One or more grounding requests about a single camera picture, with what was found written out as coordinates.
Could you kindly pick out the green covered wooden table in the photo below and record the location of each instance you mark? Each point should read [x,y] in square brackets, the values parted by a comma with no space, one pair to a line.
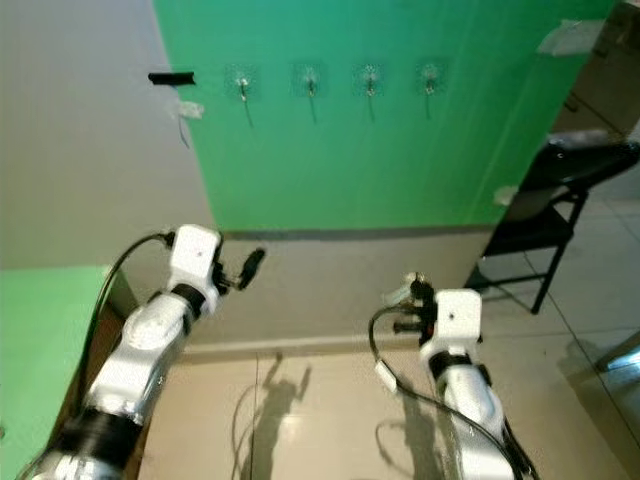
[45,370]

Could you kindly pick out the brown wooden furniture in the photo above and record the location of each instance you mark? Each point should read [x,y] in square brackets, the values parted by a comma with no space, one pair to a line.
[615,70]

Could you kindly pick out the large white tape piece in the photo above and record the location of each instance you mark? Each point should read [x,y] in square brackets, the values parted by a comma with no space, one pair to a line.
[570,38]

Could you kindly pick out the grey metal object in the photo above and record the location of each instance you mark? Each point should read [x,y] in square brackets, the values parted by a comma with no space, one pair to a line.
[620,355]

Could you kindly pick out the black folding chair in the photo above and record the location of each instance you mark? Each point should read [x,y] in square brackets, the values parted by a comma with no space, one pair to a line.
[535,235]

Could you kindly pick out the green wall board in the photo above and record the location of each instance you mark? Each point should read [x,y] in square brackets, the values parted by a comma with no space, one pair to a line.
[360,150]

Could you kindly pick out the small white tape piece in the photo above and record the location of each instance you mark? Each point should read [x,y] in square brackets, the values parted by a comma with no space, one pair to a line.
[506,195]

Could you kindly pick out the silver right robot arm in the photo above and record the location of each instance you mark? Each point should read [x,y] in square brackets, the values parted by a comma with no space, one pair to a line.
[475,405]

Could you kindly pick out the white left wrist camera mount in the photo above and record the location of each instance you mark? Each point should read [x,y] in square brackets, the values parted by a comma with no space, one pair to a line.
[196,253]

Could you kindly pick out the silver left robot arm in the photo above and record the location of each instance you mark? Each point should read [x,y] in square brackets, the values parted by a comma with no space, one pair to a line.
[150,345]

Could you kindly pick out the crumpled white tape piece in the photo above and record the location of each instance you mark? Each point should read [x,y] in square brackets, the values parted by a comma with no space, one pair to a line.
[188,109]

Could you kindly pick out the clear adhesive metal hook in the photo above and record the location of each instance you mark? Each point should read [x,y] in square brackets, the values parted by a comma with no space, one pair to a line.
[371,78]
[310,80]
[430,76]
[242,84]

